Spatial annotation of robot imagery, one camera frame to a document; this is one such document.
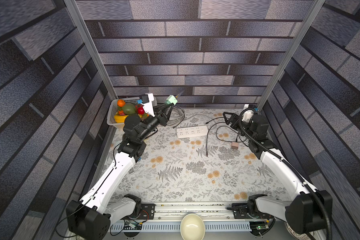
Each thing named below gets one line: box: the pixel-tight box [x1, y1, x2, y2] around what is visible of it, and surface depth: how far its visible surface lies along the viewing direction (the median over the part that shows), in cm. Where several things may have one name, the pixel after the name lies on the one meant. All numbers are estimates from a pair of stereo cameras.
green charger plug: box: [165, 94, 178, 106], surface depth 63 cm
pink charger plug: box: [231, 142, 239, 150], surface depth 98 cm
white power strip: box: [176, 125, 209, 139], surface depth 105 cm
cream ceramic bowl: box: [180, 213, 206, 240], surface depth 69 cm
